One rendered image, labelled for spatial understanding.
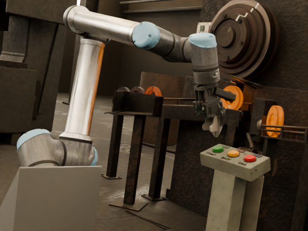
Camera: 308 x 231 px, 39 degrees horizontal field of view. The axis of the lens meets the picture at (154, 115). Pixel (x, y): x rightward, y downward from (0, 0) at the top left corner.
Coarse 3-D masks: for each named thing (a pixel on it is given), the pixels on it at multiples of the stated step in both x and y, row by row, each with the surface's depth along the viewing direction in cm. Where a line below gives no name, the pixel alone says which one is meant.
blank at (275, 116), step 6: (270, 108) 212; (276, 108) 204; (270, 114) 211; (276, 114) 203; (282, 114) 202; (270, 120) 212; (276, 120) 202; (282, 120) 201; (270, 132) 208; (276, 132) 203
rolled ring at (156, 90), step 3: (150, 87) 309; (153, 87) 306; (156, 87) 306; (147, 90) 312; (150, 90) 309; (153, 90) 306; (156, 90) 303; (159, 90) 304; (147, 93) 312; (150, 93) 313; (156, 93) 303; (159, 93) 302
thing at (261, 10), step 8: (232, 0) 250; (240, 0) 246; (248, 0) 241; (224, 8) 255; (256, 8) 237; (264, 8) 238; (216, 16) 259; (264, 16) 232; (264, 24) 232; (272, 24) 233; (208, 32) 264; (272, 32) 232; (264, 40) 232; (272, 40) 232; (264, 48) 231; (272, 48) 234; (264, 56) 231; (256, 64) 235; (264, 64) 237; (224, 72) 253; (240, 72) 243; (248, 72) 239; (256, 72) 241
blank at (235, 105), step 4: (224, 88) 255; (228, 88) 253; (232, 88) 250; (236, 88) 248; (232, 92) 250; (236, 92) 248; (240, 92) 247; (236, 96) 247; (240, 96) 246; (224, 100) 255; (236, 100) 247; (240, 100) 246; (224, 104) 254; (228, 104) 252; (232, 104) 250; (236, 104) 247; (240, 104) 247; (232, 108) 249; (236, 108) 248
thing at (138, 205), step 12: (120, 96) 276; (132, 96) 284; (144, 96) 282; (156, 96) 279; (120, 108) 279; (132, 108) 284; (144, 108) 282; (156, 108) 266; (144, 120) 273; (132, 132) 271; (132, 144) 272; (132, 156) 272; (132, 168) 273; (132, 180) 273; (132, 192) 274; (120, 204) 273; (132, 204) 276; (144, 204) 280
